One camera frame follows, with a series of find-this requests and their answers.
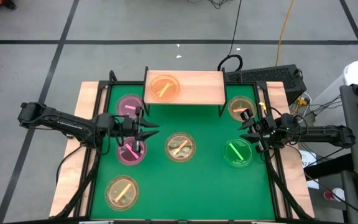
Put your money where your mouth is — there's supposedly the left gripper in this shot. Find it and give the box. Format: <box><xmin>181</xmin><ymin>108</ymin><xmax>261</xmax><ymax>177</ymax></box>
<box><xmin>113</xmin><ymin>106</ymin><xmax>160</xmax><ymax>153</ymax></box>

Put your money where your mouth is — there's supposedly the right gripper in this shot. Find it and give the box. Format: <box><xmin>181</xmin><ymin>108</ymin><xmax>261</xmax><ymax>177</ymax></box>
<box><xmin>237</xmin><ymin>108</ymin><xmax>278</xmax><ymax>153</ymax></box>

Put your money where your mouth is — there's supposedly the green translucent plastic plate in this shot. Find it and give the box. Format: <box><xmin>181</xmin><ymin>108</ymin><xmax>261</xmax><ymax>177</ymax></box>
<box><xmin>223</xmin><ymin>138</ymin><xmax>254</xmax><ymax>169</ymax></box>

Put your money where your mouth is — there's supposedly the pink translucent plastic plate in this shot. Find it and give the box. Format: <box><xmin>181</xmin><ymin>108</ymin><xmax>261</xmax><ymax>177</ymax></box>
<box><xmin>116</xmin><ymin>94</ymin><xmax>145</xmax><ymax>121</ymax></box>
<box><xmin>116</xmin><ymin>136</ymin><xmax>148</xmax><ymax>166</ymax></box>

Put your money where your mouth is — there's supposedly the clear petri dish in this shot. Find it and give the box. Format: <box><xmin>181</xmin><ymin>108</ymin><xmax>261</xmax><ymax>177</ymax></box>
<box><xmin>164</xmin><ymin>131</ymin><xmax>197</xmax><ymax>163</ymax></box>

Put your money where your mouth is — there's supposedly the wooden shelf with black legs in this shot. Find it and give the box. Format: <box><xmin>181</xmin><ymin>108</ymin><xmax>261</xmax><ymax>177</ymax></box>
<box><xmin>142</xmin><ymin>66</ymin><xmax>228</xmax><ymax>118</ymax></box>

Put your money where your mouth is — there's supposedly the white paper sheet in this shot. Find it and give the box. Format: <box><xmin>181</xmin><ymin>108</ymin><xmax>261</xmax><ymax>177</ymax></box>
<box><xmin>298</xmin><ymin>149</ymin><xmax>319</xmax><ymax>190</ymax></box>

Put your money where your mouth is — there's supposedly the green table mat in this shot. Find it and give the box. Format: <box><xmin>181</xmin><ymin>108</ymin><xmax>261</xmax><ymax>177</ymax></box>
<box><xmin>90</xmin><ymin>83</ymin><xmax>276</xmax><ymax>220</ymax></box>

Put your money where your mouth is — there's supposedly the red and white cup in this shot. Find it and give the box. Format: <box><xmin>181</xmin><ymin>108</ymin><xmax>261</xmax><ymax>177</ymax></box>
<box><xmin>323</xmin><ymin>187</ymin><xmax>346</xmax><ymax>202</ymax></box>

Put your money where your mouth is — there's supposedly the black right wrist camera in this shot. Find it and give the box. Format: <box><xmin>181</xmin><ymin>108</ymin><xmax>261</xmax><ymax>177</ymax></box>
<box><xmin>259</xmin><ymin>118</ymin><xmax>275</xmax><ymax>134</ymax></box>

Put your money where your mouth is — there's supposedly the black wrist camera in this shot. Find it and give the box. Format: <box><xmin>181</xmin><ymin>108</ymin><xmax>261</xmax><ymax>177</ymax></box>
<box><xmin>122</xmin><ymin>119</ymin><xmax>137</xmax><ymax>134</ymax></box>
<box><xmin>259</xmin><ymin>118</ymin><xmax>275</xmax><ymax>134</ymax></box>

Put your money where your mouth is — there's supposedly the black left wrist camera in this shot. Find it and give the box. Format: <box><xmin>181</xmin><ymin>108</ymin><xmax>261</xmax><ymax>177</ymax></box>
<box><xmin>122</xmin><ymin>119</ymin><xmax>137</xmax><ymax>134</ymax></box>

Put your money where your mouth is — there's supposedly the black looped camera cable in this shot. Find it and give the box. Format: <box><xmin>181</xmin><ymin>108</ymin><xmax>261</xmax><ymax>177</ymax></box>
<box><xmin>104</xmin><ymin>113</ymin><xmax>129</xmax><ymax>156</ymax></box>

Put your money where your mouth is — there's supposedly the black aluminium table frame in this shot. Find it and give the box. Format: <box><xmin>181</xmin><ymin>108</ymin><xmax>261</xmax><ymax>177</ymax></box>
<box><xmin>50</xmin><ymin>70</ymin><xmax>316</xmax><ymax>224</ymax></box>

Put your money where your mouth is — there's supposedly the yellow power cable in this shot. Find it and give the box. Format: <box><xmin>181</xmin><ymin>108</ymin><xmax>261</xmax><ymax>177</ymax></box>
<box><xmin>274</xmin><ymin>0</ymin><xmax>296</xmax><ymax>67</ymax></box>

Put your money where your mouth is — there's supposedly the black power cable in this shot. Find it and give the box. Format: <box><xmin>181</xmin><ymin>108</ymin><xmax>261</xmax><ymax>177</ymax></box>
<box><xmin>216</xmin><ymin>0</ymin><xmax>244</xmax><ymax>72</ymax></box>

